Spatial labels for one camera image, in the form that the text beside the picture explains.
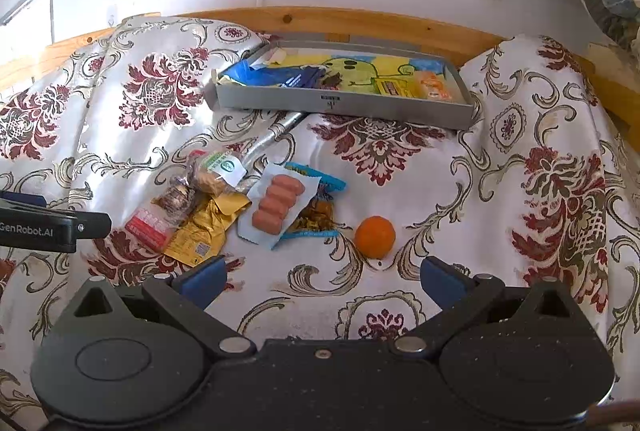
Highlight gold foil snack packet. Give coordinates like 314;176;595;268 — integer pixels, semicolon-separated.
163;192;250;267

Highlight clear bag brown nuts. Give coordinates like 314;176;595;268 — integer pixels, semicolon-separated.
125;176;198;253

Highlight small orange tangerine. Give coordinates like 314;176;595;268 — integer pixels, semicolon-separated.
354;215;396;260

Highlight round bun green label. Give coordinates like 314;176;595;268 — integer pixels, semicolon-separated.
186;150;246;197

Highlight sausages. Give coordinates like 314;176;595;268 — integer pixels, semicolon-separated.
236;164;320;249

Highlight blue packet brown snack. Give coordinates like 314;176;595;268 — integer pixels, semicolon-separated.
282;162;347;240

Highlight orange rice cracker pack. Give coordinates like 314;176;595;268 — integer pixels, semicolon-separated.
414;71;452;102

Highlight yellow biscuit pack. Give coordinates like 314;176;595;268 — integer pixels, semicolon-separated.
374;76;420;98

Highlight dark dried fruit piece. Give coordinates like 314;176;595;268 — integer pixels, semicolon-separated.
318;72;342;90

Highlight navy blue stick sachet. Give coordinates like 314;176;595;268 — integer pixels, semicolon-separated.
280;66;326;88

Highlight floral white bedspread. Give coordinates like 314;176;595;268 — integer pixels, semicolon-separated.
1;18;639;430

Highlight grey cardboard tray box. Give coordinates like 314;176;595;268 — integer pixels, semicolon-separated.
204;40;474;131

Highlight window frame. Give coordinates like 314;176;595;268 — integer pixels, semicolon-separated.
1;0;54;48

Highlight wooden bed frame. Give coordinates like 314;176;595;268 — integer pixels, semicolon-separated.
1;6;639;149

